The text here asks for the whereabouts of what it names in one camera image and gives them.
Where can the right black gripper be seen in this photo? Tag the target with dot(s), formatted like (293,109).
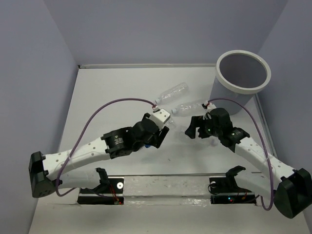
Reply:
(198,121)

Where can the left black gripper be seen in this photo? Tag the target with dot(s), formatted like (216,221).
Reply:
(157,142)

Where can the crushed clear bottle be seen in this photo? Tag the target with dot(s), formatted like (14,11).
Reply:
(179,135)

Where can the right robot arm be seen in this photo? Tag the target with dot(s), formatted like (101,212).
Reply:
(290,189)

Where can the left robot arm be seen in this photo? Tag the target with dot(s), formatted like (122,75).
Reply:
(51,172)

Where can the grey round bin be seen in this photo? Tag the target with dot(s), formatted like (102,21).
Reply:
(239,75)

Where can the white foam front panel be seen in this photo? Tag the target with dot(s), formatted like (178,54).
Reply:
(161,186)

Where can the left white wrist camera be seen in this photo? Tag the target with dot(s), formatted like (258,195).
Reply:
(160,118)

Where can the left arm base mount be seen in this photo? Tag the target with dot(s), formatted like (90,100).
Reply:
(111,194)

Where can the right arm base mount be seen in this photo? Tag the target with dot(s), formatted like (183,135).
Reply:
(223,191)

